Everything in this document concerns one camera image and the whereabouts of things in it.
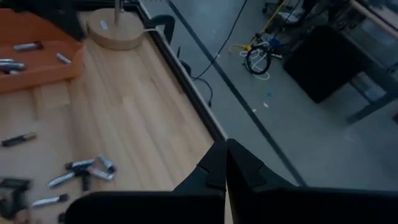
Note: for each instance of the silver battery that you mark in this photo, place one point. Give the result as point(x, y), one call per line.
point(12, 66)
point(107, 163)
point(28, 46)
point(79, 164)
point(49, 201)
point(63, 58)
point(60, 180)
point(100, 174)

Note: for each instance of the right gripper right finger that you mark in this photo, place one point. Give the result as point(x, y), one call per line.
point(280, 205)

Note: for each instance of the power strip with plugs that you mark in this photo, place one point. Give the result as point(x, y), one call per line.
point(276, 56)

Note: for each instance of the orange plastic bin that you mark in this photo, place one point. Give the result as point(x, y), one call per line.
point(40, 74)

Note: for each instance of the black aluminium table frame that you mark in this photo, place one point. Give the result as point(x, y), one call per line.
point(170, 59)

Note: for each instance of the white cylinder lamp wooden base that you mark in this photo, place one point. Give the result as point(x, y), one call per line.
point(115, 31)

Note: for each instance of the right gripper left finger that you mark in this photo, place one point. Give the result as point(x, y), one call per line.
point(186, 205)

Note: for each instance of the slim black copper battery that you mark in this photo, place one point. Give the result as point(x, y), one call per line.
point(86, 182)
point(18, 140)

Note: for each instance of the large black fabric box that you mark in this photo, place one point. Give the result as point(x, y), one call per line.
point(323, 62)

